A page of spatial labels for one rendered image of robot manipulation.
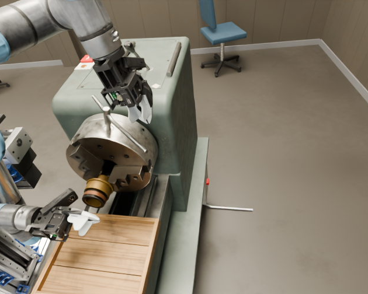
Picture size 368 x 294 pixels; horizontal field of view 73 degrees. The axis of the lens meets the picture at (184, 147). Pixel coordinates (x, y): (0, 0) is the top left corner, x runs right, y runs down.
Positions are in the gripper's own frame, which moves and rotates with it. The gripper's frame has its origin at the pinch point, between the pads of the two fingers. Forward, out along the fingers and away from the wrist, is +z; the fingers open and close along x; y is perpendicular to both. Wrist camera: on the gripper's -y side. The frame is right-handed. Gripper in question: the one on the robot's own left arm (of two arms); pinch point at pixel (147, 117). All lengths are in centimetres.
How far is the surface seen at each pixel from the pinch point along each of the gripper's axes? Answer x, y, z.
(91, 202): -27.5, 11.7, 21.5
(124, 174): -17.1, 2.6, 19.7
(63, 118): -44.2, -17.2, 5.6
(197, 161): -14, -53, 78
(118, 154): -17.8, -1.7, 13.9
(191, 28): -53, -326, 85
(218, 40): -10, -254, 84
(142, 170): -11.8, -0.3, 21.5
